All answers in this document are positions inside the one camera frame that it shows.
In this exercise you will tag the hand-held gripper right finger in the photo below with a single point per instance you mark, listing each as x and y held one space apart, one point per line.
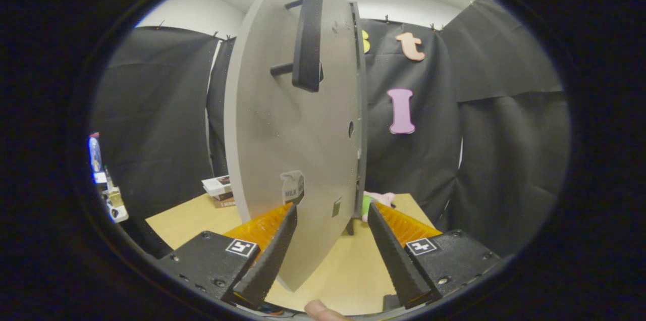
393 260

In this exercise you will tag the grey shoe cabinet door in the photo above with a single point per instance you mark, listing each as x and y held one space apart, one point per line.
272 134

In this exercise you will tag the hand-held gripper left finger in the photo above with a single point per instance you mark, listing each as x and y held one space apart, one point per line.
272 260

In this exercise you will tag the black backdrop cloth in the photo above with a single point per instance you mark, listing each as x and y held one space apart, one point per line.
151 109

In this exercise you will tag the white book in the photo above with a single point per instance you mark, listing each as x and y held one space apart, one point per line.
217 184

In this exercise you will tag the brown book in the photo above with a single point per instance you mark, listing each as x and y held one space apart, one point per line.
224 202

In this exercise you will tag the pink and green toy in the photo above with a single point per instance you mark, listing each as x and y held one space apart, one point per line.
383 198

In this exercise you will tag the dark grey shoe cabinet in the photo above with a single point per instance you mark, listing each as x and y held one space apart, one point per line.
363 109

